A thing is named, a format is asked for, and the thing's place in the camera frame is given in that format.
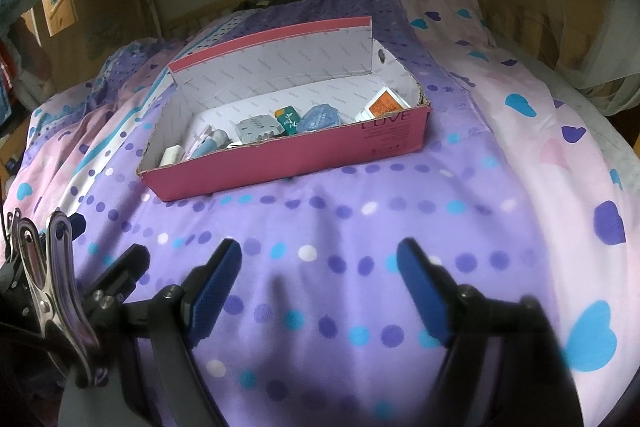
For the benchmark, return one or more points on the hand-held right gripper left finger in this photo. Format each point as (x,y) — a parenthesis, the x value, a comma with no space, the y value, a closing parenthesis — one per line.
(217,292)

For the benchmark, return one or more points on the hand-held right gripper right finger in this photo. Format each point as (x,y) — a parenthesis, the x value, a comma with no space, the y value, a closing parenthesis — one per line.
(425,292)

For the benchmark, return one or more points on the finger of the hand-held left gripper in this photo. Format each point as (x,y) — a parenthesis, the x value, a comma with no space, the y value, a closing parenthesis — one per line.
(127,264)
(76,223)

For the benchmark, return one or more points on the white oval case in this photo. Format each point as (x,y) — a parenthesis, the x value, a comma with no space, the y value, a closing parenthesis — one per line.
(172,155)

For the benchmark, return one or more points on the light blue eraser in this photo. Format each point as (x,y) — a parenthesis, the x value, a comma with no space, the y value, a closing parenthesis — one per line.
(207,148)

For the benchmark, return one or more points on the pink cardboard box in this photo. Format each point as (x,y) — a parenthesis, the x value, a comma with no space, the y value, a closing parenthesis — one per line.
(300,157)

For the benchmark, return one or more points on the grey plate with holes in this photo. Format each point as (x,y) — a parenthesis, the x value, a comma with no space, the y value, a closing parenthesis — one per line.
(252,127)

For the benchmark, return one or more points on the green and yellow battery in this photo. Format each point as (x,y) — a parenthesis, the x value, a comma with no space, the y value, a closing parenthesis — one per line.
(288,119)

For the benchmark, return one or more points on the white jar with orange label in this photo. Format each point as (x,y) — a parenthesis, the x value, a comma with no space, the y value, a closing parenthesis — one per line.
(383,106)

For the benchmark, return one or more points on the translucent blue round case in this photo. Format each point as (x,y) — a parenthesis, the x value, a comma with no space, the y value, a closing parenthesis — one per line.
(318,118)

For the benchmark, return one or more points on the metal spring clip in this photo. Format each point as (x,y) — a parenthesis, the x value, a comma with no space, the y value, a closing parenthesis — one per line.
(50,287)

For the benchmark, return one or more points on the purple dotted bedsheet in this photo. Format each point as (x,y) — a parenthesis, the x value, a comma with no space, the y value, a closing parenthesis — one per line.
(325,232)

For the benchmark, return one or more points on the cluttered shelf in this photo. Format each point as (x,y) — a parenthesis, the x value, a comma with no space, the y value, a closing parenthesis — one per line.
(10,107)

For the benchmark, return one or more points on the brown cardboard box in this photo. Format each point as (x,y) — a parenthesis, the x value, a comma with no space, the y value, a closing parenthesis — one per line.
(61,12)

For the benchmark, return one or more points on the white sheer curtain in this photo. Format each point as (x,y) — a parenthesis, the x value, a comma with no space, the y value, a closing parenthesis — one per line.
(590,17)

